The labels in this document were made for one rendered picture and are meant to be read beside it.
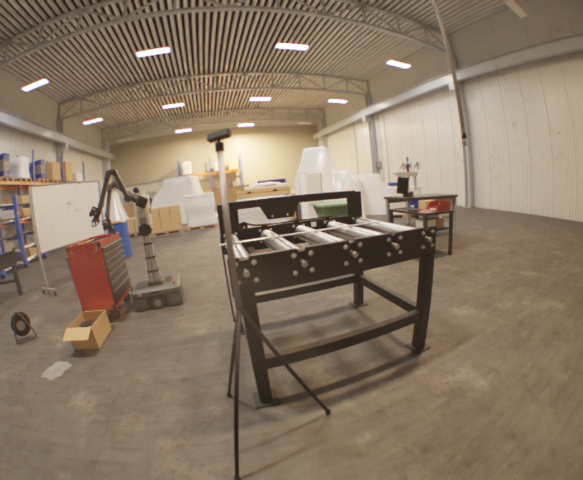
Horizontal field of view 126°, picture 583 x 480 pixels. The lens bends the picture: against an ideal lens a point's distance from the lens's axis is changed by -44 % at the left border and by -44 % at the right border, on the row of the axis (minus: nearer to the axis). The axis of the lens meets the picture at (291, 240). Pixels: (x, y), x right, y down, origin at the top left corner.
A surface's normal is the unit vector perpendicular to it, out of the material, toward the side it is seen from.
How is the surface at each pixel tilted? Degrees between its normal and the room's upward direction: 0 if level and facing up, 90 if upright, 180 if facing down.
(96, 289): 90
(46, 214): 90
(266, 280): 90
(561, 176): 90
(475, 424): 0
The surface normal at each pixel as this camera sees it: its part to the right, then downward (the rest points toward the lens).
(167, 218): 0.38, 0.15
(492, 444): -0.08, -0.98
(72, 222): 0.99, -0.06
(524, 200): -0.95, 0.14
